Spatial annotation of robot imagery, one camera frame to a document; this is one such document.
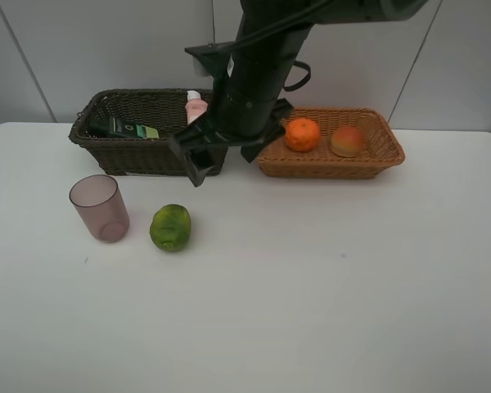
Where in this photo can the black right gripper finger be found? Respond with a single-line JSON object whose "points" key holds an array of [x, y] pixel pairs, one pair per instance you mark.
{"points": [[198, 164], [251, 149]]}

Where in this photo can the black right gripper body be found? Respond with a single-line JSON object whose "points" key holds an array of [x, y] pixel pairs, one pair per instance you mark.
{"points": [[244, 102]]}

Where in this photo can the pink lotion bottle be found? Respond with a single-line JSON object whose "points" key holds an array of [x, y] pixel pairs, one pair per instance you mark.
{"points": [[195, 106]]}

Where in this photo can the orange mandarin fruit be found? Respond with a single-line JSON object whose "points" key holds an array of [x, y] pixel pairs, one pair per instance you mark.
{"points": [[302, 135]]}

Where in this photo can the black pump soap bottle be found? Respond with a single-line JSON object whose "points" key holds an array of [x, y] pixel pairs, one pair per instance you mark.
{"points": [[118, 128]]}

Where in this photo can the red yellow peach fruit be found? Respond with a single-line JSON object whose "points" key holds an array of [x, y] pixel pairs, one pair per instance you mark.
{"points": [[347, 141]]}

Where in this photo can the translucent purple plastic cup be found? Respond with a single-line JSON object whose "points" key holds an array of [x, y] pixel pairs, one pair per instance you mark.
{"points": [[100, 205]]}

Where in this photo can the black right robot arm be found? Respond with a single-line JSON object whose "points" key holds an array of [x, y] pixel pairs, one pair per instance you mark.
{"points": [[262, 18]]}

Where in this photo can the dark brown wicker basket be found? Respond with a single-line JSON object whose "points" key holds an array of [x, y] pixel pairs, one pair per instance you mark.
{"points": [[162, 109]]}

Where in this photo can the green lime fruit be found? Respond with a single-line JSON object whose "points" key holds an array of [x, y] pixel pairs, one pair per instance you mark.
{"points": [[170, 228]]}

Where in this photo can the orange wicker basket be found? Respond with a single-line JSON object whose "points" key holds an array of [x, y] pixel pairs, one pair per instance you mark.
{"points": [[381, 149]]}

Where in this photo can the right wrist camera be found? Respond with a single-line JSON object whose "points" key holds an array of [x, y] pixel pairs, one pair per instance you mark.
{"points": [[211, 60]]}

